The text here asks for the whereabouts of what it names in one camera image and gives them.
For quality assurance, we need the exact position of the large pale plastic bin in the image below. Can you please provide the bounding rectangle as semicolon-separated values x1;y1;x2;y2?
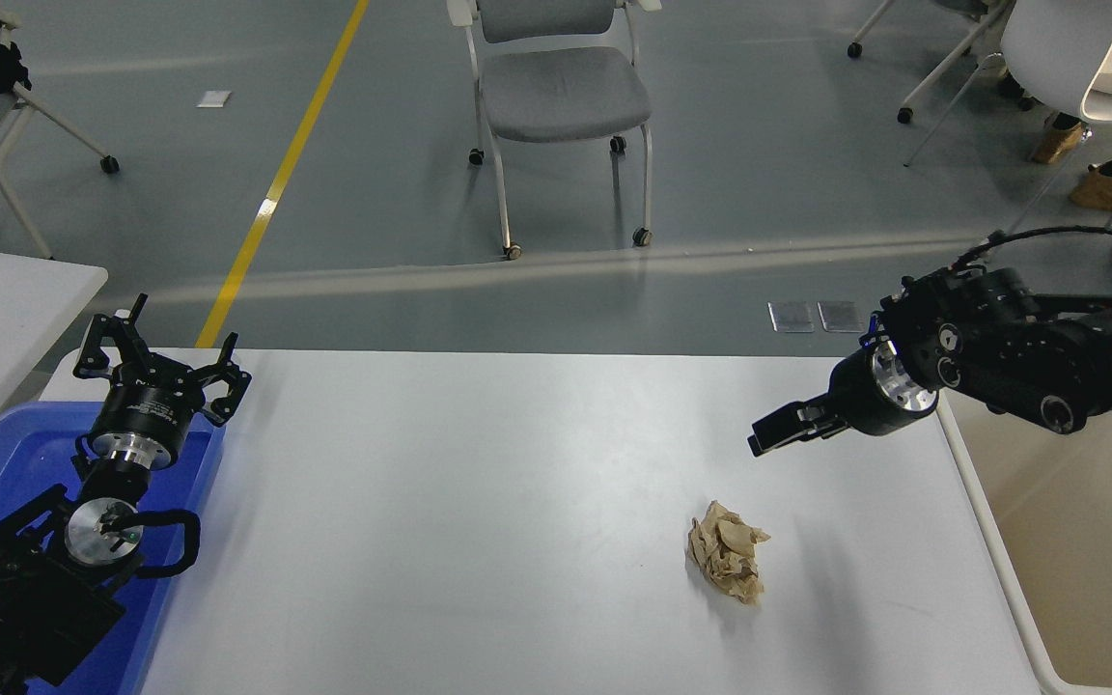
932;391;1112;695

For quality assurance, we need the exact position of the person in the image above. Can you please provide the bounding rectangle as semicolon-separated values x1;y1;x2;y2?
1032;0;1112;215

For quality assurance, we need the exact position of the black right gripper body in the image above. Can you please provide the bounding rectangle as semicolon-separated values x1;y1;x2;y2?
828;346;910;438

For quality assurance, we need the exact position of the crumpled tan paper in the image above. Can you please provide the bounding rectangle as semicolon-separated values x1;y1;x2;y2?
686;500;772;607

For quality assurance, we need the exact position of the white wheeled chair base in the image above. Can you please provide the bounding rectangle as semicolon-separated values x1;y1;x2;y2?
848;0;1015;125

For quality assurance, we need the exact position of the white shell chair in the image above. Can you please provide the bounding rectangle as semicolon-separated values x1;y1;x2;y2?
906;0;1112;242

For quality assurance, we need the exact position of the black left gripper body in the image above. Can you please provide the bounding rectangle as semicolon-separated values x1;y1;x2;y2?
88;373;198;455

